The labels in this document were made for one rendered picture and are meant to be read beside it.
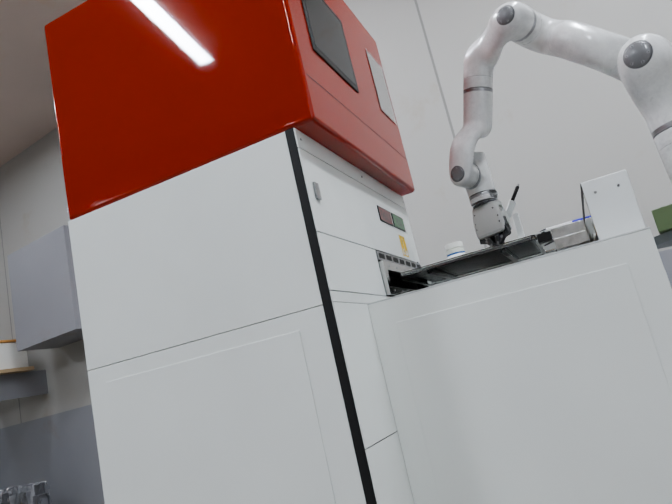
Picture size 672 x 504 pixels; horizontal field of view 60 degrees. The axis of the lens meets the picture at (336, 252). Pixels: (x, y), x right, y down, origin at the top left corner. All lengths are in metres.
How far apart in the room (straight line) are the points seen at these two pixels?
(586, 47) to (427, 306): 0.82
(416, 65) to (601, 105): 1.11
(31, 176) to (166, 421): 5.22
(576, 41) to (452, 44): 1.99
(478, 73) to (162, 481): 1.41
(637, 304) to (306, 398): 0.69
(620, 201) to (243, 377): 0.90
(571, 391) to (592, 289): 0.21
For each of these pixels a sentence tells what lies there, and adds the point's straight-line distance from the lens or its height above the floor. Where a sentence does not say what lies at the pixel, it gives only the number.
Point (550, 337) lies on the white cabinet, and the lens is 1.30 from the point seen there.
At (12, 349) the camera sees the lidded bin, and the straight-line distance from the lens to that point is 5.98.
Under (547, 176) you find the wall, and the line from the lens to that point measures 3.29.
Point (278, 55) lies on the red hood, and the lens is 1.40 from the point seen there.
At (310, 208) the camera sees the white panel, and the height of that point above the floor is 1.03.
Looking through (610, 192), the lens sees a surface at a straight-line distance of 1.39.
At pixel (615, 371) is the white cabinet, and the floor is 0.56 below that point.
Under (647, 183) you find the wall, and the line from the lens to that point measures 3.21.
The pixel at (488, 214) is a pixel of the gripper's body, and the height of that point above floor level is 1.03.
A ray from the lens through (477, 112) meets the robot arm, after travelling 1.85.
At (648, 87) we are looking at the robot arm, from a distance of 1.61.
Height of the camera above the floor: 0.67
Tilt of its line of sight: 12 degrees up
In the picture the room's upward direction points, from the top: 13 degrees counter-clockwise
